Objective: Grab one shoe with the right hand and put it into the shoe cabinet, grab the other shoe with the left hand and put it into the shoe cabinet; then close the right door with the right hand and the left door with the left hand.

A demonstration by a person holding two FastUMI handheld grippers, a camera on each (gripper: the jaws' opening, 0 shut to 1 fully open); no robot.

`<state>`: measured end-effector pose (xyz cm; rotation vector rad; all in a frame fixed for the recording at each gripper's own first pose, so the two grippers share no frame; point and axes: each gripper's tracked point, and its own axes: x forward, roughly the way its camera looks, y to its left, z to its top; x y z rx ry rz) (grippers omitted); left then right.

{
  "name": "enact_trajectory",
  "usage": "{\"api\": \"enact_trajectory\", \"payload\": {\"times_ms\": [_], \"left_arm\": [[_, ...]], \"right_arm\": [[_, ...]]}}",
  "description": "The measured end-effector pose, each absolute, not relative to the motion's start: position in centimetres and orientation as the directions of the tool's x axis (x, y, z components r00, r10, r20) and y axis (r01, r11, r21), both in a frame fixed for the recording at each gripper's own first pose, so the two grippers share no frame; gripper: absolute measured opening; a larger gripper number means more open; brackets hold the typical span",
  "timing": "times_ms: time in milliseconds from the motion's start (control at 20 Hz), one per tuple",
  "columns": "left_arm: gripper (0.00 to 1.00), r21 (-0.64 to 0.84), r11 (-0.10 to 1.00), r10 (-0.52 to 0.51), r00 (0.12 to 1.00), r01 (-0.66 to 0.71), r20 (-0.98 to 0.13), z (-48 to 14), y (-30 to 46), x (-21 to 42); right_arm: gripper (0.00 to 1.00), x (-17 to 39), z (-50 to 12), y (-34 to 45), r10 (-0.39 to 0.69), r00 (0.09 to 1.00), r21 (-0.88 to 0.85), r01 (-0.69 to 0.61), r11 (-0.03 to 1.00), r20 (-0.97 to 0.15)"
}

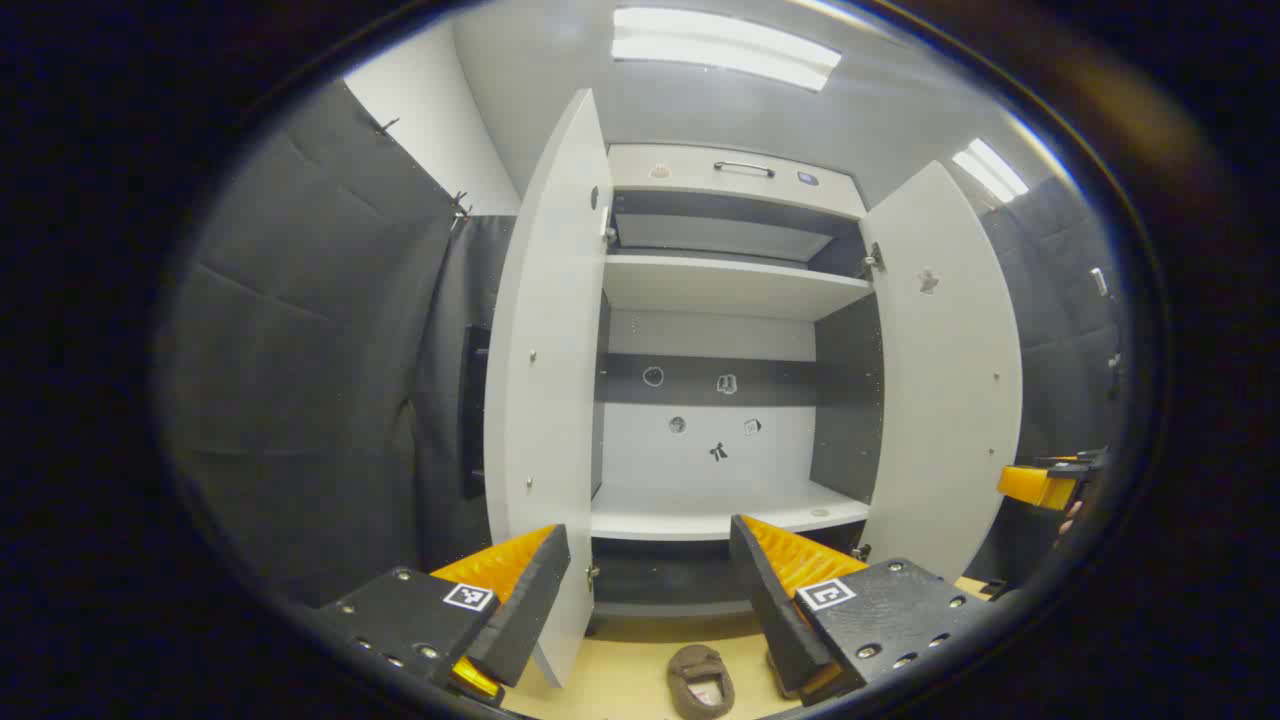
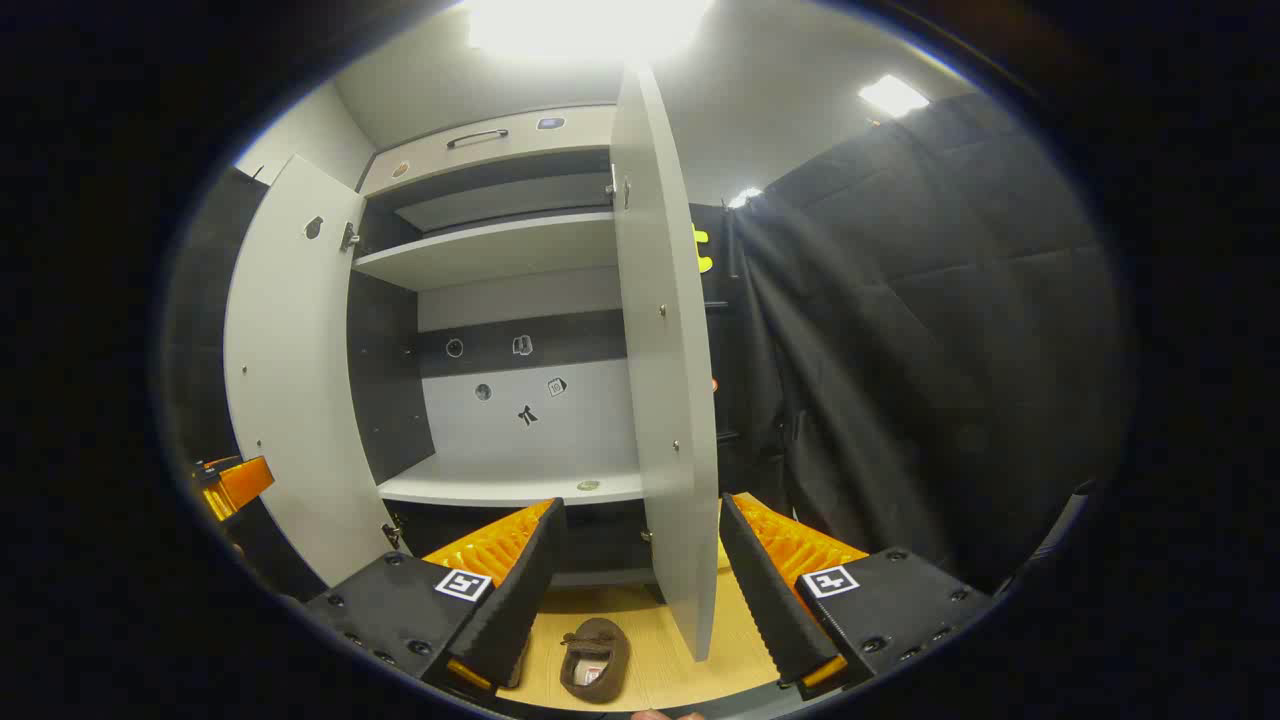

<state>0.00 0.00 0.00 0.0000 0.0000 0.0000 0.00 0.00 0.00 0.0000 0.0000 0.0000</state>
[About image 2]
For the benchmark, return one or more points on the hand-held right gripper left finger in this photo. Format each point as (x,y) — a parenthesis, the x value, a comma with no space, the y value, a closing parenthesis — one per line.
(520,590)

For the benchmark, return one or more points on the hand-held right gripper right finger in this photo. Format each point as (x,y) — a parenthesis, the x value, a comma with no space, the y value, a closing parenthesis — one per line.
(770,590)

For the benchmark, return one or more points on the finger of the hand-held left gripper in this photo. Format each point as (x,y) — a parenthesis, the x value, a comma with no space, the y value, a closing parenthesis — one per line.
(240,483)

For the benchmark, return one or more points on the brown fuzzy shoe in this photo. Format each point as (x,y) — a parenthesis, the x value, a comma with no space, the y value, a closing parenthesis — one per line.
(597,668)

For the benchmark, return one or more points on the white grey shoe cabinet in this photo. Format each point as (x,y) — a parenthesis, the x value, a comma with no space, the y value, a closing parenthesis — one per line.
(530,430)

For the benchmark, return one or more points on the black backdrop cloth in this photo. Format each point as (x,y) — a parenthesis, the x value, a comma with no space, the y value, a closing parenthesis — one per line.
(930,330)

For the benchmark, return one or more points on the ceiling light panel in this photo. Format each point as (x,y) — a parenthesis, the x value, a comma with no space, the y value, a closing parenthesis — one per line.
(892,95)
(585,25)
(744,197)

